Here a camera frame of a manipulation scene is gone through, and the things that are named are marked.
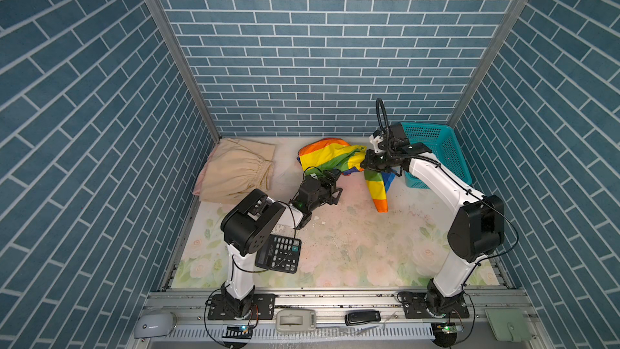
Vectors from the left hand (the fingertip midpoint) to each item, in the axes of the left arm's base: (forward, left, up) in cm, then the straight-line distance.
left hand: (345, 178), depth 90 cm
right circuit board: (-46, -28, -14) cm, 56 cm away
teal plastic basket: (+31, -56, -15) cm, 66 cm away
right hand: (+3, -5, +6) cm, 8 cm away
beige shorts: (+10, +45, -6) cm, 46 cm away
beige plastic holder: (-43, +17, -11) cm, 48 cm away
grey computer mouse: (-43, +56, -8) cm, 71 cm away
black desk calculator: (-24, +24, -12) cm, 36 cm away
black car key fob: (-43, -1, -9) cm, 44 cm away
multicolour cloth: (+11, +3, +1) cm, 11 cm away
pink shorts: (+4, +60, -11) cm, 61 cm away
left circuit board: (-45, +34, -17) cm, 59 cm away
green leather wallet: (-46, -45, -10) cm, 65 cm away
